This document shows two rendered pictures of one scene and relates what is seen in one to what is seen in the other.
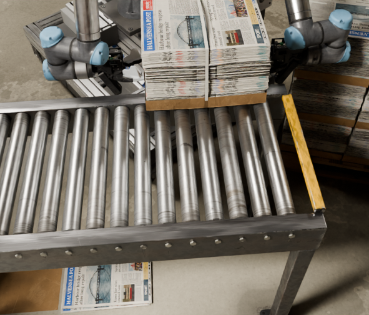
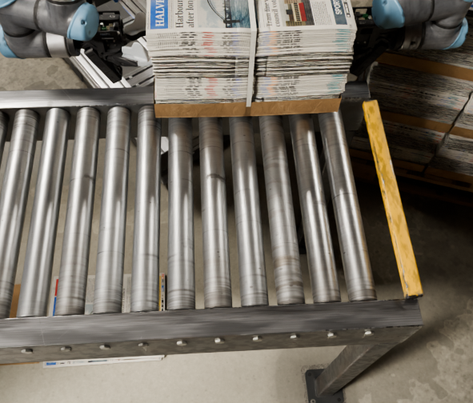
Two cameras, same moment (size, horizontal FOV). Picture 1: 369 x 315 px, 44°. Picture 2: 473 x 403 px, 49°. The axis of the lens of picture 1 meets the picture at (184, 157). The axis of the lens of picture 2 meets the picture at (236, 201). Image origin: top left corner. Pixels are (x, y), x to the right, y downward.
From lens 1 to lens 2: 0.40 m
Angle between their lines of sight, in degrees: 10
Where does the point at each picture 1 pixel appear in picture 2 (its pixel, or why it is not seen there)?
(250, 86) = (316, 88)
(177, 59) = (204, 45)
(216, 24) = not seen: outside the picture
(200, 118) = (238, 133)
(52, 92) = not seen: hidden behind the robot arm
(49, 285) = not seen: hidden behind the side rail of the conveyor
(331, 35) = (445, 9)
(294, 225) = (374, 320)
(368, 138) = (465, 148)
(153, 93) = (166, 93)
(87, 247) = (54, 346)
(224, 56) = (281, 42)
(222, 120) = (271, 137)
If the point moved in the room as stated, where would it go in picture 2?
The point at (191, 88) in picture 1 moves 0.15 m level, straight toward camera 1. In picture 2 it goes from (226, 88) to (225, 152)
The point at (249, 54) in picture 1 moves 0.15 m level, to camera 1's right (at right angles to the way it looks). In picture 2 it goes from (321, 41) to (405, 40)
